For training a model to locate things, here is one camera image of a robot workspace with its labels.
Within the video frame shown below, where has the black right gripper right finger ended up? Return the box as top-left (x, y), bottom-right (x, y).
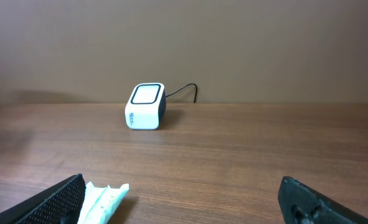
top-left (278, 176), bottom-right (368, 224)

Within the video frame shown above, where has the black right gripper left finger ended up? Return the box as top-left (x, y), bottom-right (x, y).
top-left (0, 174), bottom-right (86, 224)

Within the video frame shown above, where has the light blue tissue pack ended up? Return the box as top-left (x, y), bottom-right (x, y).
top-left (77, 182), bottom-right (130, 224)

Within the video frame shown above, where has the white barcode scanner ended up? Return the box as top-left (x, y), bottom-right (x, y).
top-left (125, 83), bottom-right (166, 130)

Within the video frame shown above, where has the black scanner cable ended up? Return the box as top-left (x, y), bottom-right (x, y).
top-left (164, 83), bottom-right (199, 104)

